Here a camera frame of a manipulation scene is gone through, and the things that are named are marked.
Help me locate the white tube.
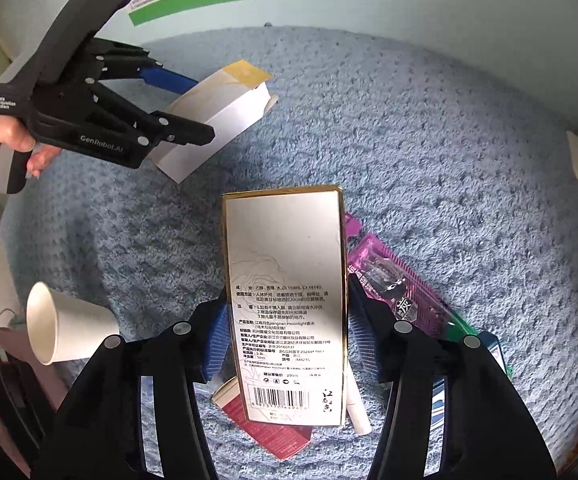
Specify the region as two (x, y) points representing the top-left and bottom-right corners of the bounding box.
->
(346, 365), (372, 436)

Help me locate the long white cardboard box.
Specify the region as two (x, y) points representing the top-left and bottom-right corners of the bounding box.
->
(151, 60), (279, 183)

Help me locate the purple toothbrush package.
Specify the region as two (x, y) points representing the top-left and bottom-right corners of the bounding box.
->
(344, 212), (480, 341)

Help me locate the dark bag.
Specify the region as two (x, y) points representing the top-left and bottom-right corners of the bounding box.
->
(0, 332), (70, 480)

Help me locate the white paper cup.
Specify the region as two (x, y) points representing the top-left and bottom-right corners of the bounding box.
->
(25, 281), (120, 366)

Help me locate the grey fluffy blanket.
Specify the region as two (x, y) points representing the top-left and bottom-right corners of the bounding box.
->
(0, 25), (578, 480)

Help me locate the red box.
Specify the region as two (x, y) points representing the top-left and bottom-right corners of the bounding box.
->
(211, 377), (315, 461)

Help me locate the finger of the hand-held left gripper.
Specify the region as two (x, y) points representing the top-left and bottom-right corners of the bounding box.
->
(89, 37), (200, 96)
(89, 80), (216, 149)

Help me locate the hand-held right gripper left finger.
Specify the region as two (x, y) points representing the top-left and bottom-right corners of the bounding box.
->
(29, 297), (232, 480)

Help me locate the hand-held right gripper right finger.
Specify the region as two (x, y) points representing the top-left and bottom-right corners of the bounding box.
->
(346, 280), (557, 480)

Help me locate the white gold-trimmed box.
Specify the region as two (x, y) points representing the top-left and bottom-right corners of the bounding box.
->
(220, 185), (352, 428)

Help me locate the teal box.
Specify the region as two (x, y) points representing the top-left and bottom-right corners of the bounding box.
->
(429, 332), (512, 423)

